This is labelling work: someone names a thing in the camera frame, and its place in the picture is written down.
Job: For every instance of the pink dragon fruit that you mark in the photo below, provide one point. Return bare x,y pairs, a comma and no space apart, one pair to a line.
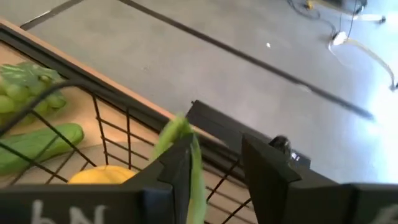
199,186

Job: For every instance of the green cucumber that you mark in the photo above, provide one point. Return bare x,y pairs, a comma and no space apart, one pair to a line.
62,133

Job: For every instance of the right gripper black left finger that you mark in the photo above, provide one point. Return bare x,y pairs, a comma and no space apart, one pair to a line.
174,193

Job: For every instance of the black flat bar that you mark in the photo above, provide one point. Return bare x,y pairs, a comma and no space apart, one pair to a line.
217,124

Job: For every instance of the white power strip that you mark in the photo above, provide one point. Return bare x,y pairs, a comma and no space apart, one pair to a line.
339,38

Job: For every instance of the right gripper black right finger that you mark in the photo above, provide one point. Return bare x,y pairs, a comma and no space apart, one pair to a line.
267,180

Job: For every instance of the small black clamp knob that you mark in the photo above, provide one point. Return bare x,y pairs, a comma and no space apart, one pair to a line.
281,143

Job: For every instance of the green grape bunch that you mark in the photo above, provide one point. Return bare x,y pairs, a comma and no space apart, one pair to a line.
18,93

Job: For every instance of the yellow bell pepper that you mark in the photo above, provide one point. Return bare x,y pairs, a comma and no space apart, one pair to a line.
102,175

